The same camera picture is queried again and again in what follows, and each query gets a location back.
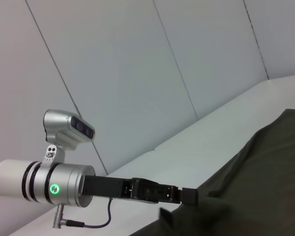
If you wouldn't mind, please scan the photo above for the dark green t-shirt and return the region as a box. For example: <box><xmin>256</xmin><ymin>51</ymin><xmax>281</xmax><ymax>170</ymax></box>
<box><xmin>129</xmin><ymin>108</ymin><xmax>295</xmax><ymax>236</ymax></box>

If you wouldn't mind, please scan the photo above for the left gripper cable with plugs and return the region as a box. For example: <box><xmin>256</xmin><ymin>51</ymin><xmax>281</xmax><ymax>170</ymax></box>
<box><xmin>54</xmin><ymin>198</ymin><xmax>113</xmax><ymax>228</ymax></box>

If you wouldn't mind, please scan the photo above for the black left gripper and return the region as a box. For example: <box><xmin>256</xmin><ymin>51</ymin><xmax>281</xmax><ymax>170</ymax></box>
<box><xmin>83</xmin><ymin>176</ymin><xmax>199</xmax><ymax>223</ymax></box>

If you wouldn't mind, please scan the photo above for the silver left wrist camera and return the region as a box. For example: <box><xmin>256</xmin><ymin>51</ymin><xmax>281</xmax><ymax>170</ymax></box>
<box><xmin>41</xmin><ymin>109</ymin><xmax>96</xmax><ymax>169</ymax></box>

